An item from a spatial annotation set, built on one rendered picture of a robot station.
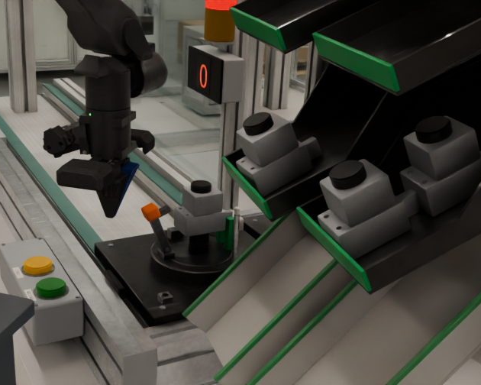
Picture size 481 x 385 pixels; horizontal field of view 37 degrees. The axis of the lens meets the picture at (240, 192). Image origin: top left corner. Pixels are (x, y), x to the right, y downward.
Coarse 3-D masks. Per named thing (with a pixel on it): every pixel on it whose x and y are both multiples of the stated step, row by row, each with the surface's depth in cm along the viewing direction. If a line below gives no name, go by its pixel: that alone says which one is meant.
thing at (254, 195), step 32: (320, 96) 80; (352, 96) 82; (384, 96) 68; (416, 96) 69; (320, 128) 81; (352, 128) 79; (384, 128) 70; (224, 160) 78; (320, 160) 75; (256, 192) 70; (288, 192) 69; (320, 192) 70
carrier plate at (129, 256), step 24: (120, 240) 113; (144, 240) 114; (240, 240) 116; (120, 264) 106; (144, 264) 106; (144, 288) 100; (168, 288) 100; (192, 288) 100; (144, 312) 96; (168, 312) 94
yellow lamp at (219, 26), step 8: (208, 8) 115; (208, 16) 115; (216, 16) 114; (224, 16) 114; (208, 24) 115; (216, 24) 115; (224, 24) 115; (232, 24) 116; (208, 32) 116; (216, 32) 115; (224, 32) 115; (232, 32) 116; (216, 40) 116; (224, 40) 116; (232, 40) 117
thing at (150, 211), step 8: (144, 208) 101; (152, 208) 100; (160, 208) 102; (168, 208) 102; (144, 216) 101; (152, 216) 100; (160, 216) 101; (152, 224) 101; (160, 224) 102; (160, 232) 102; (160, 240) 103; (160, 248) 104; (168, 248) 104
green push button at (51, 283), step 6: (42, 282) 99; (48, 282) 99; (54, 282) 99; (60, 282) 100; (36, 288) 98; (42, 288) 98; (48, 288) 98; (54, 288) 98; (60, 288) 98; (42, 294) 98; (48, 294) 97; (54, 294) 98; (60, 294) 98
